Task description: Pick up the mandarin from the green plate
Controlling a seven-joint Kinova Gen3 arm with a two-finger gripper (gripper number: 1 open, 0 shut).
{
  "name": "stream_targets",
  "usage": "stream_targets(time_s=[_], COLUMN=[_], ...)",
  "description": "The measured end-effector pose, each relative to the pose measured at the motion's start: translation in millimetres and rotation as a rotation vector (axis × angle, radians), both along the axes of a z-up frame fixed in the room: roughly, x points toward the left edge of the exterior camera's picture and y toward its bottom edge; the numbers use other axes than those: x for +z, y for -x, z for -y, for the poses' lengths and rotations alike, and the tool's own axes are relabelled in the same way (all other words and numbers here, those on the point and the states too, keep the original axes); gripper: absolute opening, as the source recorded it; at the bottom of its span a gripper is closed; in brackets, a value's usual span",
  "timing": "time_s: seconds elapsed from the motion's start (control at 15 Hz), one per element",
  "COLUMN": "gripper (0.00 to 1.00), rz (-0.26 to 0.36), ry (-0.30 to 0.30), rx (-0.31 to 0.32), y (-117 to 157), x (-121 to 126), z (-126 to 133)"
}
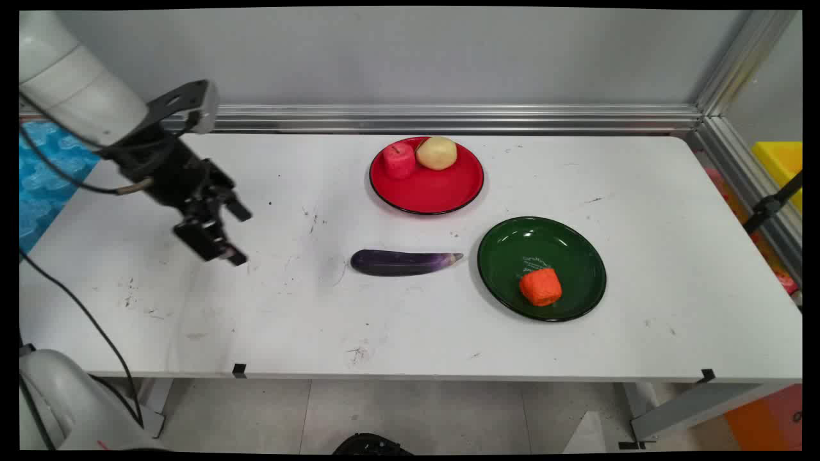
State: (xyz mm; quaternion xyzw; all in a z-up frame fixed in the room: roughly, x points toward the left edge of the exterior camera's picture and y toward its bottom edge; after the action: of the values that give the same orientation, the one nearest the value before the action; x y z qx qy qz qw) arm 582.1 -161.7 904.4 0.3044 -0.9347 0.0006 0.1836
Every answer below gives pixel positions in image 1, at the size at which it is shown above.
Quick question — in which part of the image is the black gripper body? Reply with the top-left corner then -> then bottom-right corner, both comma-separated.
101,125 -> 234,217

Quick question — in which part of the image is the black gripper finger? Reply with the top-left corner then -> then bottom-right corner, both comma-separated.
173,216 -> 249,267
210,184 -> 253,223

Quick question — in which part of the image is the orange carrot chunk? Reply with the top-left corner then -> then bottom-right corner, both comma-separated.
518,267 -> 564,307

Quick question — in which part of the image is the blue patterned cloth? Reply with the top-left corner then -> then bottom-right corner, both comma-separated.
19,120 -> 101,255

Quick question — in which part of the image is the red apple piece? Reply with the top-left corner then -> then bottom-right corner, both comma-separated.
382,143 -> 418,181

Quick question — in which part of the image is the purple eggplant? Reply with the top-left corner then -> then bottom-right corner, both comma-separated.
350,248 -> 464,277

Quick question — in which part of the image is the grey table leg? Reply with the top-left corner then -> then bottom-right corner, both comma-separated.
136,377 -> 175,440

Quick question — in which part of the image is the red plate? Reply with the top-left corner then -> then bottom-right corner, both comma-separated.
368,136 -> 485,216

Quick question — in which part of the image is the yellow potato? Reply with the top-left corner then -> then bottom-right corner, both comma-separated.
415,136 -> 459,172

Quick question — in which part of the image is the black round floor object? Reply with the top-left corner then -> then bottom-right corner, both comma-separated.
331,433 -> 414,456

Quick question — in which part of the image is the green plate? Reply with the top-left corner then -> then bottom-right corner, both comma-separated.
476,216 -> 608,323

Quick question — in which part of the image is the grey table leg brace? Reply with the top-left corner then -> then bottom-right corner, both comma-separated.
617,382 -> 790,450

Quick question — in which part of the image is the yellow box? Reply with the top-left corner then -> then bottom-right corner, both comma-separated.
751,141 -> 803,213

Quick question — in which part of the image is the orange panel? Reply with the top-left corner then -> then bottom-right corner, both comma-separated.
723,384 -> 803,451

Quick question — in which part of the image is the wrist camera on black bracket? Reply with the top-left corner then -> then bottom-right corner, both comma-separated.
145,79 -> 220,136

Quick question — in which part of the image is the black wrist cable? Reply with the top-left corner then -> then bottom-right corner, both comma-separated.
19,96 -> 156,195

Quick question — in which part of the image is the long black cable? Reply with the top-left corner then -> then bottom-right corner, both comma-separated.
19,248 -> 144,428

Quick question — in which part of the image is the horizontal aluminium frame rail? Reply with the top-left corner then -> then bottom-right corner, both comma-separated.
19,104 -> 705,135

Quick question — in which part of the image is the sloping aluminium side rail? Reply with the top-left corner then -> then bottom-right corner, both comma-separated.
687,115 -> 803,286

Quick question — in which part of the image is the upright aluminium frame post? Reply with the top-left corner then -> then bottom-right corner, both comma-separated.
694,10 -> 799,117

